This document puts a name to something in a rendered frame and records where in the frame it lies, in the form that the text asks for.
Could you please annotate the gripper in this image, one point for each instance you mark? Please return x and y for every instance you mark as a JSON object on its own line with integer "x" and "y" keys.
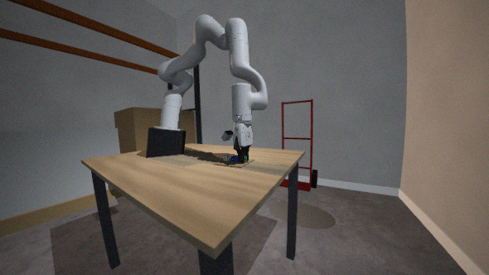
{"x": 242, "y": 139}

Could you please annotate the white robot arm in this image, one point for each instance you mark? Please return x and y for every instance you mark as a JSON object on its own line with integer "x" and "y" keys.
{"x": 173, "y": 71}

